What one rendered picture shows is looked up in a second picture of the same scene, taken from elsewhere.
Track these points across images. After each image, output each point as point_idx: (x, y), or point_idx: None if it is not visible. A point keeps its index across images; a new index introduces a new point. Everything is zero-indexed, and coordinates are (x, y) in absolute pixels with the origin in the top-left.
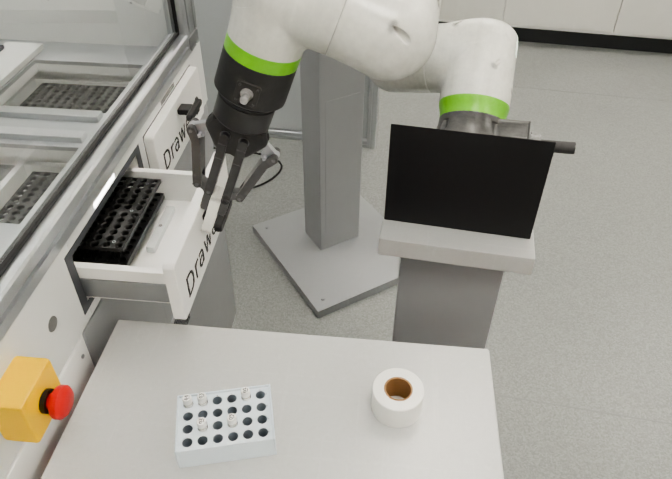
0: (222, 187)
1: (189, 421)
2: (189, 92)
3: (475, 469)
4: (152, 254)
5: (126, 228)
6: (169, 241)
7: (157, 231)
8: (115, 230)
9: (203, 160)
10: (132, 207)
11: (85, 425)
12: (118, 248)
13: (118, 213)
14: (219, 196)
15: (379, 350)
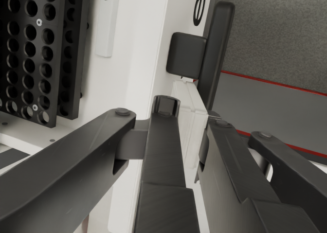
0: (198, 114)
1: None
2: None
3: None
4: (108, 59)
5: (45, 65)
6: (128, 28)
7: (104, 13)
8: (30, 75)
9: (99, 168)
10: (38, 10)
11: (102, 223)
12: (45, 125)
13: (21, 28)
14: (190, 156)
15: None
